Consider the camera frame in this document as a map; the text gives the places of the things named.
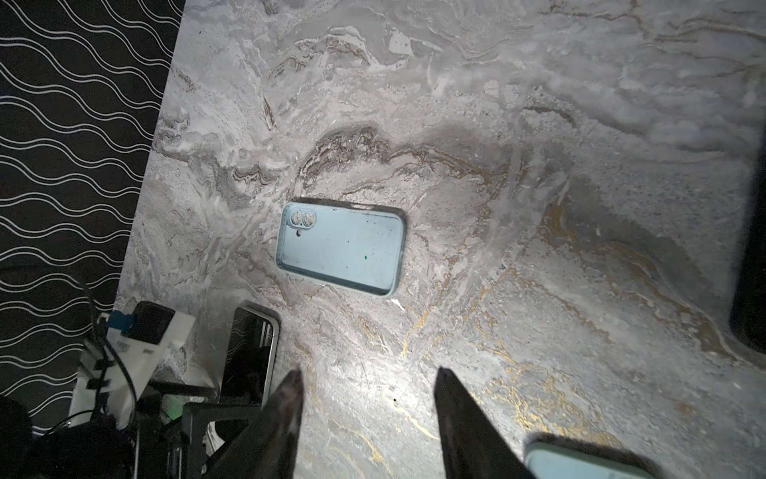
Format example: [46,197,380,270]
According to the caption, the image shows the black phone case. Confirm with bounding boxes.
[729,133,765,353]

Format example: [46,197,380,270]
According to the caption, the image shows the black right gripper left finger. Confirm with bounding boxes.
[205,367,304,478]

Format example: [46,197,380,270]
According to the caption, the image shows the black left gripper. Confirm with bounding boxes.
[134,379,263,478]

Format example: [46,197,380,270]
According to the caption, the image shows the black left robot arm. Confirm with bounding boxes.
[1,380,261,478]

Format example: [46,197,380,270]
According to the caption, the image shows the light blue phone case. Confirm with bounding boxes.
[275,199,407,297]
[524,442,653,479]

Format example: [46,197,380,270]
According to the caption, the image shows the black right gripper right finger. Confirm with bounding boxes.
[434,367,534,478]

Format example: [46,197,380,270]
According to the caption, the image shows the black smartphone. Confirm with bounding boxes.
[221,301,281,406]

